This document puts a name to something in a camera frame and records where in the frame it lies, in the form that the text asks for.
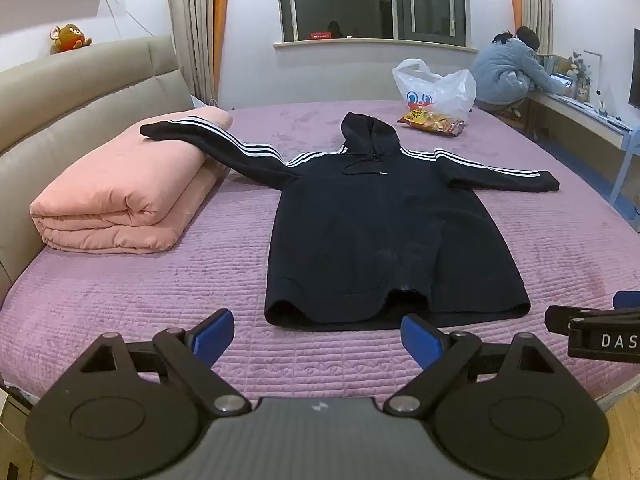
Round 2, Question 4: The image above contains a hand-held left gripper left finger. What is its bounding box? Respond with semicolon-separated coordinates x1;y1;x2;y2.
75;308;252;417

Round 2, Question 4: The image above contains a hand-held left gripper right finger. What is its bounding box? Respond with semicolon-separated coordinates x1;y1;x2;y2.
385;313;556;417

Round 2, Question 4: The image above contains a black striped hoodie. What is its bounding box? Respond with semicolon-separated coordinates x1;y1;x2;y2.
140;112;561;332

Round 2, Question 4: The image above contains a purple quilted bed cover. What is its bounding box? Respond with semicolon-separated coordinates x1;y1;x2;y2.
0;100;640;411

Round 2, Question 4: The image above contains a folded pink quilt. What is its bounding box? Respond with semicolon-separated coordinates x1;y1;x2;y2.
30;106;235;253

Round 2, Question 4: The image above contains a white desk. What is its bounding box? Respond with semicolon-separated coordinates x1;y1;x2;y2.
530;87;640;233

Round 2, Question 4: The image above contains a yellow red snack packet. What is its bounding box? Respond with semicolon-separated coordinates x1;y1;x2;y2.
397;108;466;137

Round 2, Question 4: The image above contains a black monitor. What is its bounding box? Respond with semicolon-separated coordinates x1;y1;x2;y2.
627;29;640;111

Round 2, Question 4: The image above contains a white printed plastic bag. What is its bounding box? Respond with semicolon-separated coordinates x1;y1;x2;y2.
391;58;477;123

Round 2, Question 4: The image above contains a beige padded headboard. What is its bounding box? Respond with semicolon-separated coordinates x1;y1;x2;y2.
0;35;211;301

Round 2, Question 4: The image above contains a white windowsill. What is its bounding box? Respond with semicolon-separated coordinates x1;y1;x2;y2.
273;39;481;56

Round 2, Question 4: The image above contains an orange plush toy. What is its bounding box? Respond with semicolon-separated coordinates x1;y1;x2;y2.
49;24;93;55

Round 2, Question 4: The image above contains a dark window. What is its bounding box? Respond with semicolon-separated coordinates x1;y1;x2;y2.
275;0;471;43

